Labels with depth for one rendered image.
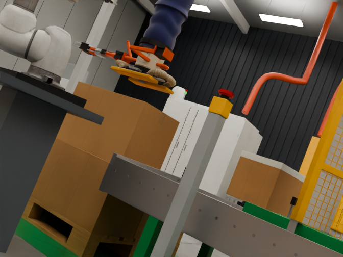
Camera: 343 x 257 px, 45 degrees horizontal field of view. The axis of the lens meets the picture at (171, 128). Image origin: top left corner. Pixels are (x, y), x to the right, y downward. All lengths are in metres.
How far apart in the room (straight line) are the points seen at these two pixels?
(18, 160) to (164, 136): 0.99
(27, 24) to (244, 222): 1.30
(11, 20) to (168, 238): 1.18
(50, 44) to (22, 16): 0.17
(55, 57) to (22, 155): 0.48
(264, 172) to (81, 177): 1.60
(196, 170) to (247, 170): 1.89
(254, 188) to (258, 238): 1.77
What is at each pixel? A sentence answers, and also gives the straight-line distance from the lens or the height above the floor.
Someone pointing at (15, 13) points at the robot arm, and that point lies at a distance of 2.06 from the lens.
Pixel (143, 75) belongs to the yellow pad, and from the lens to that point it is 2.56.
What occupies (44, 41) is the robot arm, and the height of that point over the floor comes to 0.97.
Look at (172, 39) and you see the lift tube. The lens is 2.76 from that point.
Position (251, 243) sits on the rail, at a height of 0.49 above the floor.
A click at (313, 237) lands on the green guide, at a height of 0.61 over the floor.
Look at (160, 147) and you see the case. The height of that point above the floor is 0.74.
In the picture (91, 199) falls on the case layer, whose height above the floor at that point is 0.31.
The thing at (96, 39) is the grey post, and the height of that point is 1.91.
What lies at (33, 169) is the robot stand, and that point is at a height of 0.40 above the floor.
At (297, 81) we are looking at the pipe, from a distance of 11.03.
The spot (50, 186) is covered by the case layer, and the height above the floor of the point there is 0.26.
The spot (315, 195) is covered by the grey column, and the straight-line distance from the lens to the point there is 3.05.
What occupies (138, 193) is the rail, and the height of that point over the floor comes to 0.47.
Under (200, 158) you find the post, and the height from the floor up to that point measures 0.73.
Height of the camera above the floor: 0.66
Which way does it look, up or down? 5 degrees up
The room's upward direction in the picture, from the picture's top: 22 degrees clockwise
